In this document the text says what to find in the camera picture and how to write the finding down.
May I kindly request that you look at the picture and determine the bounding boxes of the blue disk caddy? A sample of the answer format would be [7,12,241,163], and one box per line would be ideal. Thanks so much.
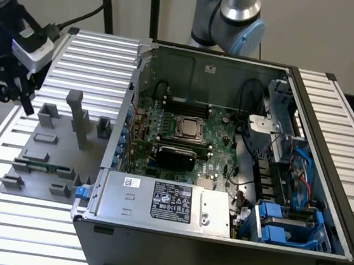
[254,198,291,223]
[259,223,294,247]

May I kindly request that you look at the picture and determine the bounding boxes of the green RAM stick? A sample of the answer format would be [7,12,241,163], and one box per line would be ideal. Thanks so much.
[13,159,75,176]

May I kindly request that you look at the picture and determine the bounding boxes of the short black wire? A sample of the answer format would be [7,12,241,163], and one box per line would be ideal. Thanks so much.
[153,78,172,101]

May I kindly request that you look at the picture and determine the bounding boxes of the CPU in socket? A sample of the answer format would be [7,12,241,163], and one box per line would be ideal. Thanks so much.
[171,114,210,142]

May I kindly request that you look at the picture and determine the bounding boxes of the silver power supply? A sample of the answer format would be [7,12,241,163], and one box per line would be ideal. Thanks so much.
[85,168,240,239]

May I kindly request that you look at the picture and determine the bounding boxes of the installed RAM stick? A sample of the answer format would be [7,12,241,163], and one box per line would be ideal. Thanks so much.
[155,135,212,152]

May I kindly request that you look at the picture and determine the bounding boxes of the grey parts rack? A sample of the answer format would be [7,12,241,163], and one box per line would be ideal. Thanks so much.
[0,82,117,208]

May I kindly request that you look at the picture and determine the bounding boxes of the black graphics card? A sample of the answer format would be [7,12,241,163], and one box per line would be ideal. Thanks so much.
[153,144,199,174]

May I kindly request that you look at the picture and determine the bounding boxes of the black camera cable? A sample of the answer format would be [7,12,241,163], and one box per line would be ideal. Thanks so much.
[42,0,129,50]

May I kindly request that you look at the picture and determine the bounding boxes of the silver disk bay cage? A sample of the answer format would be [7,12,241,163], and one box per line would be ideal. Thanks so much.
[243,76,313,165]

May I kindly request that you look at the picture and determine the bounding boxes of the red wire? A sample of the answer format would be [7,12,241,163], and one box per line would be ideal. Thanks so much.
[294,170,316,200]

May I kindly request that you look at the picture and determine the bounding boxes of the green motherboard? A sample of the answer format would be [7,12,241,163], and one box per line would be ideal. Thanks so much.
[122,93,264,197]

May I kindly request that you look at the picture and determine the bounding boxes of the empty black RAM slots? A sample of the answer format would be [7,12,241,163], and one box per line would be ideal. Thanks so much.
[162,98,212,118]

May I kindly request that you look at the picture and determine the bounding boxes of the blue SATA wire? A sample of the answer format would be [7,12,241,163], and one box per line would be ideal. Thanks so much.
[285,144,319,208]

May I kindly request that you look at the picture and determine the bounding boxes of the silver chipset heatsink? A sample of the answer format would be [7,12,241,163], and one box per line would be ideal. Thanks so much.
[195,176,218,191]

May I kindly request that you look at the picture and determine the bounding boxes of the blue case latch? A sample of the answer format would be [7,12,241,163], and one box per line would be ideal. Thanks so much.
[73,184,91,200]

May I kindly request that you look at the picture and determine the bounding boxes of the black looped power wire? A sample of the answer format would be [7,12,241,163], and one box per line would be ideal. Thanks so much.
[236,76,269,118]

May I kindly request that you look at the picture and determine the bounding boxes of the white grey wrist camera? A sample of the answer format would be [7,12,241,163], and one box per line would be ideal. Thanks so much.
[8,26,57,76]

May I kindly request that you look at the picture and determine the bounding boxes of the black open PC case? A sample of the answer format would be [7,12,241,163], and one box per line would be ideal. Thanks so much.
[65,31,354,265]

